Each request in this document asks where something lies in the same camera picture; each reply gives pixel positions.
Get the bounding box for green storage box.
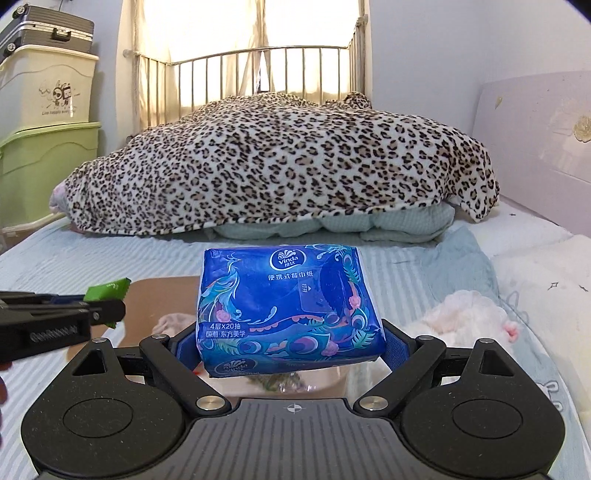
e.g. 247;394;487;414
1;122;101;227

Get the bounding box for white fluffy plush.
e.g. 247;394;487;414
402;290;520;350

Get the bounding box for light green quilt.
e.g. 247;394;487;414
211;202;455;244

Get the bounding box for dark green snack packet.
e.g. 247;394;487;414
247;372;308;393

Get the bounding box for green wet wipe packet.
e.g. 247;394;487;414
83;278;131;329

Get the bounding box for blue tissue pack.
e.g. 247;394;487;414
195;244;386;378

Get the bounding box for pink headboard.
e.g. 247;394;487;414
473;71;590;235

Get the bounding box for white pillow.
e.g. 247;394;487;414
454;202;590;479

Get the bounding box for leopard print blanket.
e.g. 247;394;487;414
49;92;500;236

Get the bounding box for silver metal case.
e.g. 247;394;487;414
1;4;94;61

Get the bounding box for metal bed rail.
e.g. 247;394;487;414
124;15;368;130

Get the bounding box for cream storage box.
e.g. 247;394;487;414
0;45;99;138

